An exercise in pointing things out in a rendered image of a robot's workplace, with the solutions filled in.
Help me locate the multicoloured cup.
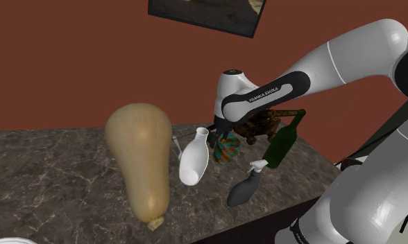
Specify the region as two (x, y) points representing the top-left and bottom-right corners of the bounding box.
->
(212, 132), (241, 166)

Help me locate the brown wooden figure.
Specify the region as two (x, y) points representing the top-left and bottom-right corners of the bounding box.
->
(231, 108), (305, 146)

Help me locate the white vase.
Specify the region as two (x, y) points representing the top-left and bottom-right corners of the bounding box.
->
(178, 127), (210, 187)

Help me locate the tan butternut squash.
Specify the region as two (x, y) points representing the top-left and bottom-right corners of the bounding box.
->
(104, 102), (173, 232)

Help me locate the grey spray bottle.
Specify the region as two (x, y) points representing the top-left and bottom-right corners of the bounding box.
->
(226, 159), (269, 209)

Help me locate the dark green bottle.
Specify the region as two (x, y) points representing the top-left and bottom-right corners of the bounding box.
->
(262, 108), (307, 170)

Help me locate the dark framed wall picture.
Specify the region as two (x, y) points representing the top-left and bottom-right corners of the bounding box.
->
(146, 0), (268, 40)

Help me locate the silver spoon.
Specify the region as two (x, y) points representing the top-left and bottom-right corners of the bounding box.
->
(171, 135), (185, 162)

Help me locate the white plate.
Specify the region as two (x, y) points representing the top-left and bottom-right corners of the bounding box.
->
(0, 237), (40, 244)

